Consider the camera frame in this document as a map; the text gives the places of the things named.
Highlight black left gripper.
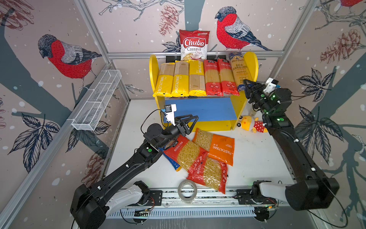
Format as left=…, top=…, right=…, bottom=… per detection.
left=156, top=114, right=197, bottom=149

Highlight dark blue spaghetti bag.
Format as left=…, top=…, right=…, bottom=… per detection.
left=228, top=52, right=252, bottom=92

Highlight red spaghetti bag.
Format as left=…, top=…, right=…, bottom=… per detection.
left=204, top=60, right=224, bottom=96
left=217, top=59, right=240, bottom=96

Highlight red macaroni bag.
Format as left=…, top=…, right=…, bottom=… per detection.
left=187, top=156, right=228, bottom=194
left=164, top=135, right=207, bottom=173

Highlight yellow Pastatime spaghetti bag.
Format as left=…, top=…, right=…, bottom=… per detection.
left=171, top=61, right=189, bottom=97
left=153, top=63, right=175, bottom=97

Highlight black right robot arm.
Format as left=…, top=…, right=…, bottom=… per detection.
left=244, top=80, right=339, bottom=211

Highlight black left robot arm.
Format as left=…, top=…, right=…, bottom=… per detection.
left=70, top=114, right=199, bottom=229

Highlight yellow shelf pink blue boards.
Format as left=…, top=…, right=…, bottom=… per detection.
left=149, top=55, right=247, bottom=131

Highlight orange Pastatime pasta bag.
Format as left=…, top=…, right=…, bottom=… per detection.
left=193, top=128, right=235, bottom=166

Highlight blue orange pasta bag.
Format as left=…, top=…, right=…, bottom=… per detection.
left=159, top=148, right=182, bottom=172

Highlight yellow plush toy red dress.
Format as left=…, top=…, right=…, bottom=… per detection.
left=236, top=116, right=268, bottom=133

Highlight red Chuba cassava chips bag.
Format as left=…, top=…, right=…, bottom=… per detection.
left=179, top=30, right=210, bottom=61

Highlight clear tape roll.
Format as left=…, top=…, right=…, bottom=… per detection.
left=177, top=179, right=198, bottom=204

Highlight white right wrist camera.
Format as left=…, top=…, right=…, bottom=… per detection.
left=263, top=77, right=278, bottom=95

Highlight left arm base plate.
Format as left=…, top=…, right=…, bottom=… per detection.
left=132, top=190, right=163, bottom=207

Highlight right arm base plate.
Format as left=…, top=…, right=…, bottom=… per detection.
left=233, top=189, right=277, bottom=205

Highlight white wire mesh basket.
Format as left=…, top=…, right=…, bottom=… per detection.
left=71, top=70, right=122, bottom=131

